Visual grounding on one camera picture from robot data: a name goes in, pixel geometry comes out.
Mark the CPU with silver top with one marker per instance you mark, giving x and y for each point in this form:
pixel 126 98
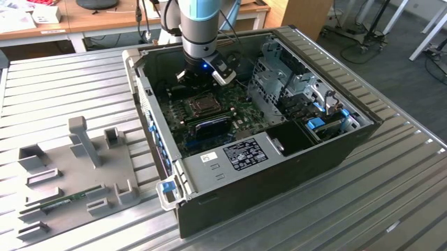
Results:
pixel 204 103

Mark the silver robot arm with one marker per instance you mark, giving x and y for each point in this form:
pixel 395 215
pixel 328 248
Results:
pixel 199 34

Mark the CPU socket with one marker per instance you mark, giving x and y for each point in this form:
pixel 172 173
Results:
pixel 210 113

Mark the black RAM slot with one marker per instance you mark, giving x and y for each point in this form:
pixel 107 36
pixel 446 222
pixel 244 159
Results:
pixel 210 120
pixel 210 115

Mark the blue expansion slot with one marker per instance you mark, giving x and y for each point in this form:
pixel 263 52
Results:
pixel 195 143

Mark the silver drive cage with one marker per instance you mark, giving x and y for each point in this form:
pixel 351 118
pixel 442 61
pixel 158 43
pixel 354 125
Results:
pixel 268 78

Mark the green motherboard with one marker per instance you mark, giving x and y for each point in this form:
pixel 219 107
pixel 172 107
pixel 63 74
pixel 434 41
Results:
pixel 244 115

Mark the black expansion card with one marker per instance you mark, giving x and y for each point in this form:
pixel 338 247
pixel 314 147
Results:
pixel 212 129

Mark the wooden desk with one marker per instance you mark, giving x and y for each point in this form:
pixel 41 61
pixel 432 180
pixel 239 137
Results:
pixel 104 18

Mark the wooden cabinet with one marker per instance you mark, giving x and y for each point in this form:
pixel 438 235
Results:
pixel 303 15

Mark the black round pad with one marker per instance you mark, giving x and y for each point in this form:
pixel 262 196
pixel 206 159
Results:
pixel 96 4

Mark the blue disk carrier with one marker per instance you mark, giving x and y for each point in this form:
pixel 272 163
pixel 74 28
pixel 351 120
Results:
pixel 315 123

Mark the silver power supply unit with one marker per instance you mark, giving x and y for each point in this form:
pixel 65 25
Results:
pixel 210 175

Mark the blue plastic clip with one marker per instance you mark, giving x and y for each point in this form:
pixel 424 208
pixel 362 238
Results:
pixel 344 113

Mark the blue case latch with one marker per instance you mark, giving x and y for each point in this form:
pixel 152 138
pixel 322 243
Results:
pixel 167 186

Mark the white cardboard box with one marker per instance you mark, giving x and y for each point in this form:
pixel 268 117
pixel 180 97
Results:
pixel 45 14

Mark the open black PC case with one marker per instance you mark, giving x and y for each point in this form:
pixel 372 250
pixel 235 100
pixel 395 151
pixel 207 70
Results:
pixel 266 188

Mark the black wheeled stand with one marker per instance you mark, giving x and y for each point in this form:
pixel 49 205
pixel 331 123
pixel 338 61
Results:
pixel 375 26

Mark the white paper stack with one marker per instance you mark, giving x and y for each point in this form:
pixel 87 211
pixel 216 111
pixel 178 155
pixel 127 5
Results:
pixel 13 21

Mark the grey parts rack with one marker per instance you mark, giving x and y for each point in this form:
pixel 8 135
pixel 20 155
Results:
pixel 69 177

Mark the green RAM stick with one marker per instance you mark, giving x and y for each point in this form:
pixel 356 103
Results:
pixel 63 200

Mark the white tape strip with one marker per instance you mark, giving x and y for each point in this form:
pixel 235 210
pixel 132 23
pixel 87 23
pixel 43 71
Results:
pixel 392 227

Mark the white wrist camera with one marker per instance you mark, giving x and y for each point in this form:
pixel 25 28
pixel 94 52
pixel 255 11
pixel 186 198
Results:
pixel 222 70

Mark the white table frame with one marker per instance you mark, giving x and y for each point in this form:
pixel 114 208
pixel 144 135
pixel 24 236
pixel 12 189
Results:
pixel 430 41

